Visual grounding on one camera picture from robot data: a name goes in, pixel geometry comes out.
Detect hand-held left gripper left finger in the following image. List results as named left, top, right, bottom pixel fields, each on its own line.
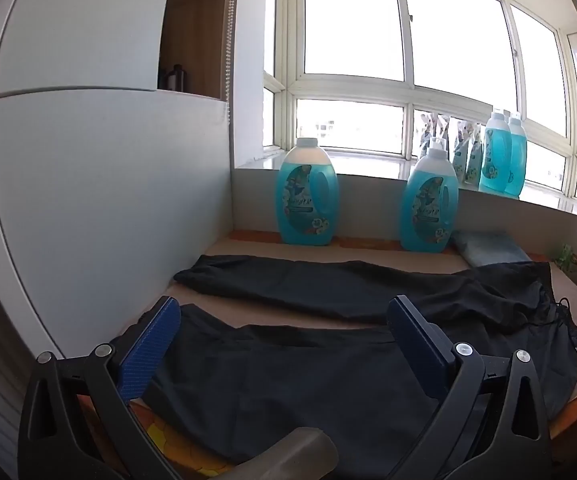
left=17, top=296, right=184, bottom=480

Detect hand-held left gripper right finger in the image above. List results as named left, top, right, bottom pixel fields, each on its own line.
left=386, top=296, right=554, bottom=480

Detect black pants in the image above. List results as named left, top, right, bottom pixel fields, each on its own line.
left=111, top=254, right=577, bottom=467

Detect folded blue jeans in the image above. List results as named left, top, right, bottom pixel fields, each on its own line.
left=451, top=231, right=532, bottom=268

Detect blue detergent bottle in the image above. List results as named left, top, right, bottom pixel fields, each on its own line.
left=399, top=136, right=459, bottom=252
left=479, top=108, right=513, bottom=194
left=274, top=137, right=340, bottom=247
left=505, top=114, right=528, bottom=197

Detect white windowsill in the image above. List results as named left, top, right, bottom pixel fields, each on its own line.
left=233, top=152, right=577, bottom=216

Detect detergent refill pouch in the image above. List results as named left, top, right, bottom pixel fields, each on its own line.
left=417, top=112, right=439, bottom=161
left=469, top=125, right=485, bottom=188
left=451, top=120, right=471, bottom=185

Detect white cabinet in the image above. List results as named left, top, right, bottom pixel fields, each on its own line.
left=0, top=0, right=234, bottom=356

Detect dark thermos flask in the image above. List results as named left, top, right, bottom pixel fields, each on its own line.
left=157, top=64, right=189, bottom=93

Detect white window frame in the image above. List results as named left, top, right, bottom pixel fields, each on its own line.
left=262, top=0, right=577, bottom=211

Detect beaded blind cord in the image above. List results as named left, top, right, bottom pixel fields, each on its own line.
left=223, top=0, right=232, bottom=121

